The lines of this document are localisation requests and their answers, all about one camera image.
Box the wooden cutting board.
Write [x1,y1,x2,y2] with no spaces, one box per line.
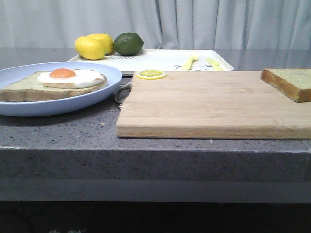
[116,71,311,140]

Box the front yellow lemon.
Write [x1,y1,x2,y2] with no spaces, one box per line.
[74,36,105,60]

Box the yellow plastic fork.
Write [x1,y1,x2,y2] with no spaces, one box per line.
[180,54,198,70]

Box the bread slice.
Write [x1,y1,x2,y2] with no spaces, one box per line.
[0,71,108,102]
[261,68,311,102]

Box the green lime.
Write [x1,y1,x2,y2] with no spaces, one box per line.
[113,32,144,56]

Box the rear yellow lemon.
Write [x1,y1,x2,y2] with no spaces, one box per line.
[88,33,114,55]

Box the white rectangular tray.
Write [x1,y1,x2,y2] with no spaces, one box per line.
[67,49,235,73]

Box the yellow lemon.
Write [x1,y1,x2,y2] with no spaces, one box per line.
[88,33,114,55]
[74,36,105,60]

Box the metal cutting board handle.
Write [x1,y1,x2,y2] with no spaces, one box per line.
[114,82,132,109]

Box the fried egg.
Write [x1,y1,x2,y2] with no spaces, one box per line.
[37,68,106,89]

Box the yellow plastic knife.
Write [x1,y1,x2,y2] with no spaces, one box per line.
[206,58,223,71]

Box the grey curtain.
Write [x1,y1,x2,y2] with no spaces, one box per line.
[0,0,311,50]

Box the light blue round plate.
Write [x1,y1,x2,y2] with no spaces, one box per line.
[0,62,122,117]

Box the lemon slice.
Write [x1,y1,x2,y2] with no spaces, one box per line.
[135,69,166,80]

